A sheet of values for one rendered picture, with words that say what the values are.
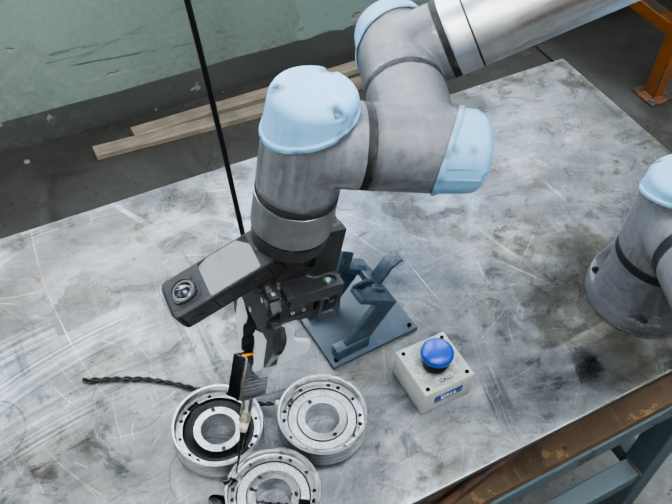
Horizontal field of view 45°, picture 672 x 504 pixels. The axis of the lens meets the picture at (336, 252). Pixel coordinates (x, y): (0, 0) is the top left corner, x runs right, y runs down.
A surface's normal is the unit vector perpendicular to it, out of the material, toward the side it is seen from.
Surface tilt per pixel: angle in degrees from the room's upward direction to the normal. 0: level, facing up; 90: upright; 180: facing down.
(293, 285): 7
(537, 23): 86
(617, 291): 73
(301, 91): 7
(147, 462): 0
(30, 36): 90
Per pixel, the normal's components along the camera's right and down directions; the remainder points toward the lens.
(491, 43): 0.07, 0.71
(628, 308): -0.56, 0.37
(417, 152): 0.18, 0.19
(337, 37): 0.47, 0.68
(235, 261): -0.29, -0.45
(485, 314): 0.04, -0.65
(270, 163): -0.72, 0.42
